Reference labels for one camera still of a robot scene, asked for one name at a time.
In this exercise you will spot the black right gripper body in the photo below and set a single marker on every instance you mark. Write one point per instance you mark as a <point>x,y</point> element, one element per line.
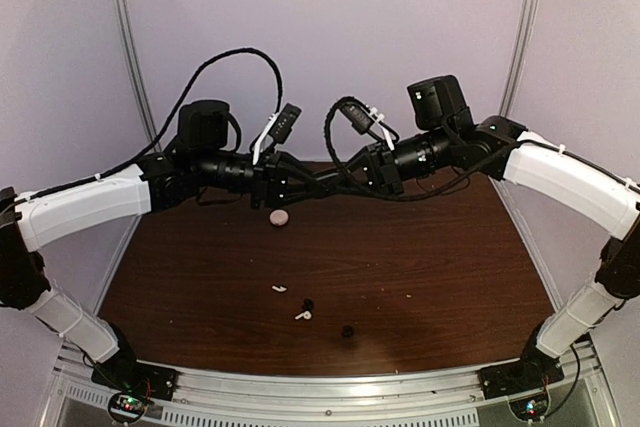
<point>391,178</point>

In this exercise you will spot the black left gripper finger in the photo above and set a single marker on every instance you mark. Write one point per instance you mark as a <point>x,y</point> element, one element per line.
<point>292,193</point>
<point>294,169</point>

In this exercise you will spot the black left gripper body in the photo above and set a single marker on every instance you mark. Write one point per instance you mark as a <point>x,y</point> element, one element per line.
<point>263,180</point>

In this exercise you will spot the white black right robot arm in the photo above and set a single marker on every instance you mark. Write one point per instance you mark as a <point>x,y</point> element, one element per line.
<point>506,151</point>

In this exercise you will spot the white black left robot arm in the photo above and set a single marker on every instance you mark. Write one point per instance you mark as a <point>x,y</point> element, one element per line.
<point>195,159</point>

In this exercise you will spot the white round charging case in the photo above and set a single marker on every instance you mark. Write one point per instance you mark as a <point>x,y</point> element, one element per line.
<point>279,217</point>

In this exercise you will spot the black earbud upper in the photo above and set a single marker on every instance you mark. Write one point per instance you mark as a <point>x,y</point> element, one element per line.
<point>308,304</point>

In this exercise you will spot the black earbud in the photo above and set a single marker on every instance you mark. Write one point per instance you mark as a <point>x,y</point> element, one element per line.
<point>347,331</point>
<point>308,304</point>

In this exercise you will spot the white earbud lower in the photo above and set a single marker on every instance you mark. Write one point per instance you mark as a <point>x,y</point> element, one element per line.
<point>305,315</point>

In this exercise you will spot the black earbud lower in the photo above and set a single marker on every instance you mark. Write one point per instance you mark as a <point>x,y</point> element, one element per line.
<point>347,331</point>

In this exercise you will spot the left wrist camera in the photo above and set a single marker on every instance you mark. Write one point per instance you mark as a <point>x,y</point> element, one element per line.
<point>284,122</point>

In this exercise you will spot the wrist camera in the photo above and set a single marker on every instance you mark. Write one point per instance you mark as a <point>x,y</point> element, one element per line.
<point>358,115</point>
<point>284,122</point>

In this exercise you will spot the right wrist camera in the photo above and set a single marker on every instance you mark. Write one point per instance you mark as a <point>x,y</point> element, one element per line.
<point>358,115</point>

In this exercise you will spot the front aluminium rail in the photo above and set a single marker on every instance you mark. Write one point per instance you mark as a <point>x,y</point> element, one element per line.
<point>450,397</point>

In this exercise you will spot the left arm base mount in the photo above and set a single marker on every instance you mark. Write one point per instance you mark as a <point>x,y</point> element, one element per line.
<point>136,391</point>

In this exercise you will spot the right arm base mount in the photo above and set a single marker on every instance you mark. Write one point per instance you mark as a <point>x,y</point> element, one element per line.
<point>525,386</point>

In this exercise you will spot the right aluminium frame post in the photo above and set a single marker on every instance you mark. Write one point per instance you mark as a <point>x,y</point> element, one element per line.
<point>524,32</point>

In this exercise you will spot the aluminium frame post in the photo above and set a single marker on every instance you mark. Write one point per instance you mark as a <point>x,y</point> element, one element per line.
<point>524,32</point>
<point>134,70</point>

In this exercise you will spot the left aluminium frame post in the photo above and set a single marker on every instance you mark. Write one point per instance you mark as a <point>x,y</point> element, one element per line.
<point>134,70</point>

